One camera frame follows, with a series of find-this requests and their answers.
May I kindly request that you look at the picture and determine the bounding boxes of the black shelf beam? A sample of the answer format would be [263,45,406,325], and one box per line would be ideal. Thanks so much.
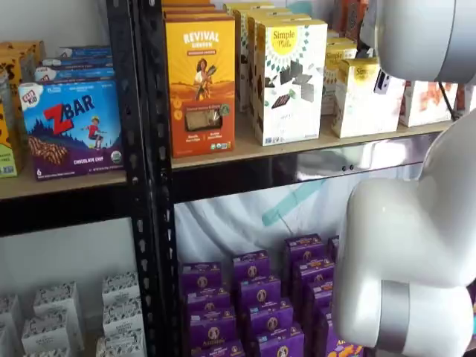
[0,181,135,238]
[171,132,453,205]

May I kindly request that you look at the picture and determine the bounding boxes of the wooden shelf board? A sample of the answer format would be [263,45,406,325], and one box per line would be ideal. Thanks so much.
[170,110,459,170]
[0,168,128,200]

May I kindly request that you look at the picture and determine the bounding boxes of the orange Revival cracker box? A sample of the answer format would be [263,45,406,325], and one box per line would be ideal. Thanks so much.
[163,9,234,22]
[162,1,217,13]
[164,17,237,159]

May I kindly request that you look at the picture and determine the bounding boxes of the tall white Simple Mills box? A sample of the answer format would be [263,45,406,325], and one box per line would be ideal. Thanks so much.
[254,19,329,147]
[246,13,313,126]
[232,5,293,113]
[222,1,276,13]

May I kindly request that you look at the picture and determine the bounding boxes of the small white Simple Mills box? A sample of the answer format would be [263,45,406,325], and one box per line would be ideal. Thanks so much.
[331,58,406,139]
[326,36,358,50]
[321,45,358,117]

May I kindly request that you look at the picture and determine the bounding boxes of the white patterned box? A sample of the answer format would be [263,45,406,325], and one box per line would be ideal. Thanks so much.
[95,328,147,357]
[101,272,141,306]
[21,315,81,355]
[33,280,85,335]
[27,347,72,357]
[102,298,144,336]

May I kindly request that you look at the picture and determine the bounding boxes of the blue purple ZBar box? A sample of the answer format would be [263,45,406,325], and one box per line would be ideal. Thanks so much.
[18,78,125,181]
[34,66,116,83]
[58,45,113,59]
[39,55,114,70]

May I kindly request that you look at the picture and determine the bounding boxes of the brown orange snack box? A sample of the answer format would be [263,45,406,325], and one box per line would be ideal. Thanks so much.
[332,0,370,42]

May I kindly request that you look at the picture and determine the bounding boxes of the purple Annie's box orange label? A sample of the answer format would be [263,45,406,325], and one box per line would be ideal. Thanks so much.
[315,307,366,357]

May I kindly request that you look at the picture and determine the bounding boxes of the white box orange print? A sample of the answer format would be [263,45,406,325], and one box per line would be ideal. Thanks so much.
[399,79,460,129]
[455,83,476,113]

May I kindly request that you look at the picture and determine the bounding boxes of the yellow box green base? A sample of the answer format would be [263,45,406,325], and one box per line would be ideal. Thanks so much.
[0,97,24,179]

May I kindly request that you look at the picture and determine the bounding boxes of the yellow box black spots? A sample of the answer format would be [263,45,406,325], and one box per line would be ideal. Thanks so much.
[0,39,48,112]

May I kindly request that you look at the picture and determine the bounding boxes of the white plastic backdrop sheet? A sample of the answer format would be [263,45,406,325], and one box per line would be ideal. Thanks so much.
[173,162,423,271]

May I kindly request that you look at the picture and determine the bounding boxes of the teal tape strip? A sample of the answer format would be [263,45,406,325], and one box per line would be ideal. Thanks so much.
[261,178,329,228]

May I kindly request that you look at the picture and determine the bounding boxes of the black perforated shelf post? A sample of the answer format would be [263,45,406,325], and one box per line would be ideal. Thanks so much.
[139,0,180,357]
[106,0,156,357]

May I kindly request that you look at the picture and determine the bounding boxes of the black cable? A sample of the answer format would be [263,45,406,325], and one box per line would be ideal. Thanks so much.
[437,80,460,121]

